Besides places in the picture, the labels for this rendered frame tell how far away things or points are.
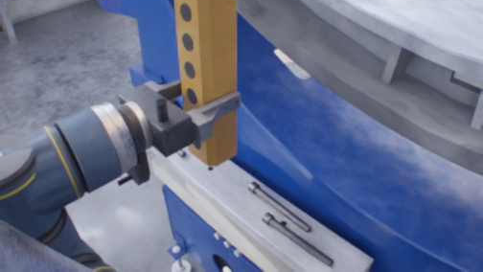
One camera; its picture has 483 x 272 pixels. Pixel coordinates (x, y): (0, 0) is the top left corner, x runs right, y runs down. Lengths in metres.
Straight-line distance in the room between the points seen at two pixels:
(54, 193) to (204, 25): 0.29
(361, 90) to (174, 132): 0.39
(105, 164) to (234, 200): 0.60
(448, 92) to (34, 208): 0.79
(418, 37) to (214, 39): 0.34
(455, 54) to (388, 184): 0.46
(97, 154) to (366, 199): 0.65
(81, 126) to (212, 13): 0.23
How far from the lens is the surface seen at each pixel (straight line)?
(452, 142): 0.67
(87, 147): 0.45
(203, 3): 0.48
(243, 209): 0.99
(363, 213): 0.87
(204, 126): 0.49
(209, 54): 0.50
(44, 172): 0.45
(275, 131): 0.95
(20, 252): 0.31
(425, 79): 0.83
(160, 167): 1.32
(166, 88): 0.58
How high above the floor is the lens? 1.61
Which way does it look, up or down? 35 degrees down
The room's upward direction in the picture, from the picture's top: straight up
